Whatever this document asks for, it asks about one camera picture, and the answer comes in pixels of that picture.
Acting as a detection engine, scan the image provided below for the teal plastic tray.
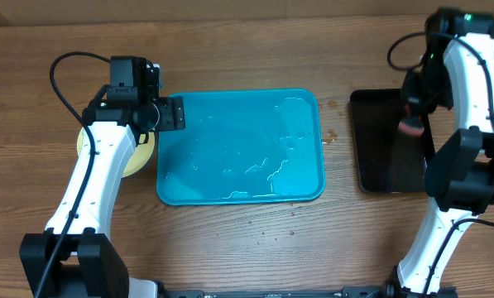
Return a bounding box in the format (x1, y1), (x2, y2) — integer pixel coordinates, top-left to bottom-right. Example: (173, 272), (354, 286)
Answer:
(156, 89), (326, 206)

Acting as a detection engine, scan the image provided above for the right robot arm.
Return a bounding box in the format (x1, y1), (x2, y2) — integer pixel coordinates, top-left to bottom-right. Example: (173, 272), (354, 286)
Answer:
(381, 7), (494, 297)

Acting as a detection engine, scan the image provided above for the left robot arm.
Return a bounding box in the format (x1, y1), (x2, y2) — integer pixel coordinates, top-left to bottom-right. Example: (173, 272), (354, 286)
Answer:
(19, 56), (185, 297)

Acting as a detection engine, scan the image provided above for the orange and dark sponge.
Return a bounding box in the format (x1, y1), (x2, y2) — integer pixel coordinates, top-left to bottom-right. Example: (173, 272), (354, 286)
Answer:
(398, 117), (424, 137)

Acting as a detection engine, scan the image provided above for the black rectangular tray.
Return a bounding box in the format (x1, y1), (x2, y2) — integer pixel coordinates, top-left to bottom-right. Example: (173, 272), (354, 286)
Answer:
(348, 89), (434, 194)

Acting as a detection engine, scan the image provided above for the yellow-green plate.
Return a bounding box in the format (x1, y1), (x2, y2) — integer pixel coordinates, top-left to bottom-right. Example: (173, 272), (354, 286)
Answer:
(76, 127), (156, 179)

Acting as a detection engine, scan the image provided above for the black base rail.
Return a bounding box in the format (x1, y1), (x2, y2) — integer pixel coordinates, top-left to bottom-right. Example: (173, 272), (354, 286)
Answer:
(158, 286), (424, 298)

